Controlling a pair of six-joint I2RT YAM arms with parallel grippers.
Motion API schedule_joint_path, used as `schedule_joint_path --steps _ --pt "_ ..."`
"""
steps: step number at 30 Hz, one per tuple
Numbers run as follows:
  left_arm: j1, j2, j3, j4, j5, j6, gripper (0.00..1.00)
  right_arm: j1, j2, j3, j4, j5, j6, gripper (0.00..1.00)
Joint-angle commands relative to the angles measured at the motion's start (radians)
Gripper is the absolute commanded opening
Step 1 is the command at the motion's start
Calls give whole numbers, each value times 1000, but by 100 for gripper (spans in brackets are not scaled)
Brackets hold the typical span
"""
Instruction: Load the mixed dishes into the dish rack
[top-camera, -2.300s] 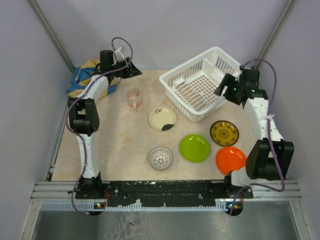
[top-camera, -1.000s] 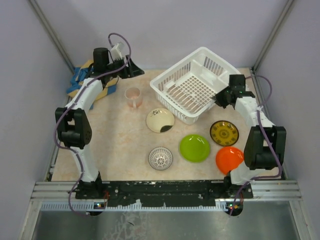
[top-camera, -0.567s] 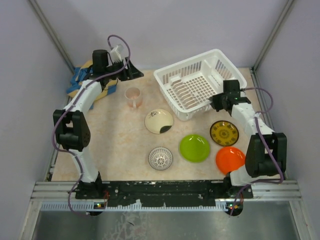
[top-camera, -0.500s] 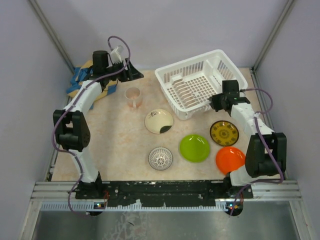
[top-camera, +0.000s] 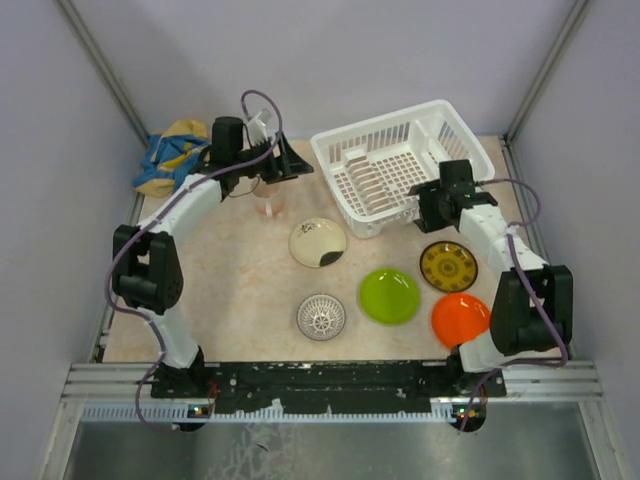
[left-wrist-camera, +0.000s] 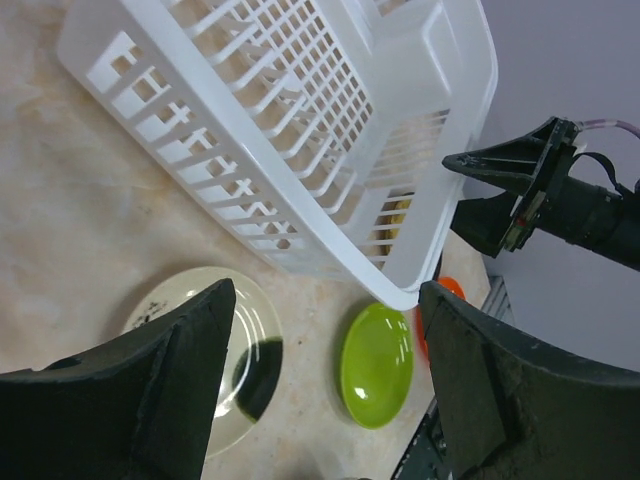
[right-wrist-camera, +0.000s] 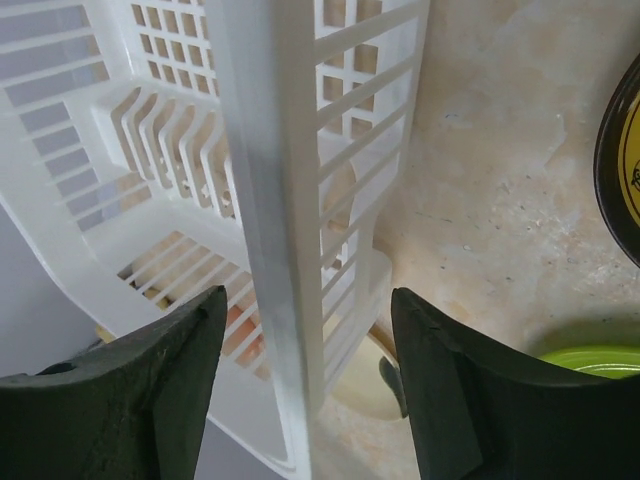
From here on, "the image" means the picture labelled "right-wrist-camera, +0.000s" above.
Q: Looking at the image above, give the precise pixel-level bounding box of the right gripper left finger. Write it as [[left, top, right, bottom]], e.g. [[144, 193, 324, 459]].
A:
[[1, 286, 227, 479]]

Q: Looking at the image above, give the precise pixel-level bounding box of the cream plate with black marks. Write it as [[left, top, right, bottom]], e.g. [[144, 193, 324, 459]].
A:
[[331, 325, 408, 421]]

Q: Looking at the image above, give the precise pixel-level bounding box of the white plastic dish rack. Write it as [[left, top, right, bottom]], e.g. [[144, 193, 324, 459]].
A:
[[1, 1, 430, 479]]

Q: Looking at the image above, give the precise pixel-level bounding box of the green plate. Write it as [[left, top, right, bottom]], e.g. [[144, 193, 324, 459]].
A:
[[526, 316, 639, 380]]

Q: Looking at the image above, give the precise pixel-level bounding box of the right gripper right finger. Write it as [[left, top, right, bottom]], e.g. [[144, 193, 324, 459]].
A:
[[391, 288, 639, 479]]

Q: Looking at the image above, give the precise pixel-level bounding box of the black and yellow plate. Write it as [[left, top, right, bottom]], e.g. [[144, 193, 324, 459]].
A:
[[593, 60, 639, 264]]

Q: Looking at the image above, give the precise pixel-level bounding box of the pink ceramic mug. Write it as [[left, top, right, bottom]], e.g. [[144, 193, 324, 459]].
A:
[[222, 306, 270, 380]]

